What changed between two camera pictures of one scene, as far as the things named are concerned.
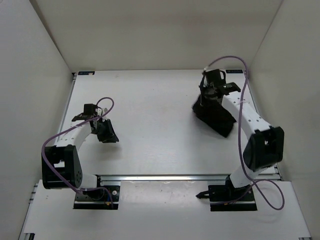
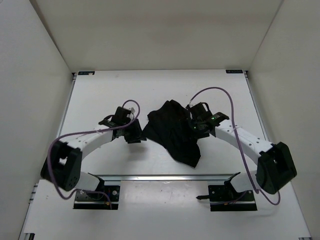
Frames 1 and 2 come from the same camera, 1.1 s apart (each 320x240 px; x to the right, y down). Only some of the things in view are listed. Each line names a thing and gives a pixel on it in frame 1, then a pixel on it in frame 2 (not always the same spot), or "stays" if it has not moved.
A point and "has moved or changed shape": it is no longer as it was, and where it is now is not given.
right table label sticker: (234, 71) stays
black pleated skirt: (211, 111) has moved or changed shape
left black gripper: (110, 134) -> (138, 133)
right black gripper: (203, 88) -> (197, 136)
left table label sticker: (86, 72) stays
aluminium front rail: (188, 178) stays
